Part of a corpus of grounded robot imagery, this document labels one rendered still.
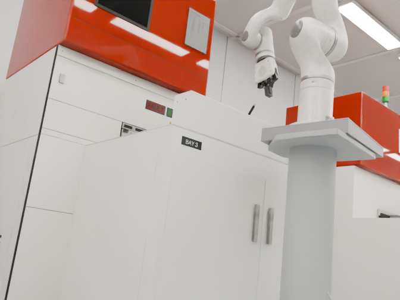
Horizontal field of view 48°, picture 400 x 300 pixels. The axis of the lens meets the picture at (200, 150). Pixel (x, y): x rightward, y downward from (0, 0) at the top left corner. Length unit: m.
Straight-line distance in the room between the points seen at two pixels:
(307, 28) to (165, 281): 0.99
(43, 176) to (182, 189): 0.67
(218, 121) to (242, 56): 3.48
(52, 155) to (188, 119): 0.67
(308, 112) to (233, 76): 3.35
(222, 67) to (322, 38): 3.17
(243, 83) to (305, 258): 3.68
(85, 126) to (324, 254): 1.14
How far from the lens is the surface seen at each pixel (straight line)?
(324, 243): 1.49
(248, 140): 1.73
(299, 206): 1.49
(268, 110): 5.23
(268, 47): 2.02
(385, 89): 4.51
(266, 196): 1.78
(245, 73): 5.05
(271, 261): 1.80
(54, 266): 1.96
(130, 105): 2.17
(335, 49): 1.74
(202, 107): 1.59
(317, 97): 1.60
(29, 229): 1.90
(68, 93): 2.02
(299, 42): 1.68
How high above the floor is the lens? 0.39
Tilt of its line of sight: 14 degrees up
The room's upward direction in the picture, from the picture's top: 7 degrees clockwise
